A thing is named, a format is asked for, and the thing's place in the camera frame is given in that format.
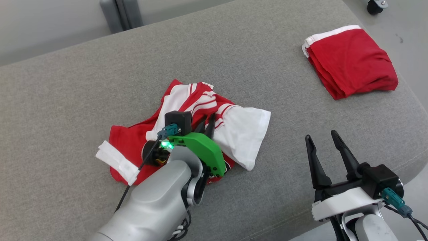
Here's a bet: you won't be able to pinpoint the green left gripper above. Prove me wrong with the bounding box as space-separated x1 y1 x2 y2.
142 112 226 178

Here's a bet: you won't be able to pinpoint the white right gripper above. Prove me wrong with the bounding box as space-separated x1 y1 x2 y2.
305 130 384 222

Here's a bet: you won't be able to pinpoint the red jersey number 23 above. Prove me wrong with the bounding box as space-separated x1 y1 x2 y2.
95 79 271 186

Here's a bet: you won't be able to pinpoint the red shorts with white stripe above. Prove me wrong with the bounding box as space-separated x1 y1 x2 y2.
302 25 399 100

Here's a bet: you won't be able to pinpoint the grey partition leg with caster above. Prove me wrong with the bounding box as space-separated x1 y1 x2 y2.
367 0 389 16

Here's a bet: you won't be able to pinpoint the left cable with teal connector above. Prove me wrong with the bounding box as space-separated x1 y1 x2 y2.
115 123 180 214

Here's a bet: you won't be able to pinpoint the cable with teal connector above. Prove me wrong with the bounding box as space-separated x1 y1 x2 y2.
381 187 428 241
115 123 180 214

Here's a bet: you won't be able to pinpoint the right cable with teal connector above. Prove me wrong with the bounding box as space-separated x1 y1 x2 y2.
381 187 428 241

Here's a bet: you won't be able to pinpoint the black and white cable bundle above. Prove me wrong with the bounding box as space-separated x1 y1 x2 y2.
167 210 193 241

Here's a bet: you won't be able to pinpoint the grey double partition post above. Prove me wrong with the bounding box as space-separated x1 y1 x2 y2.
100 0 143 34

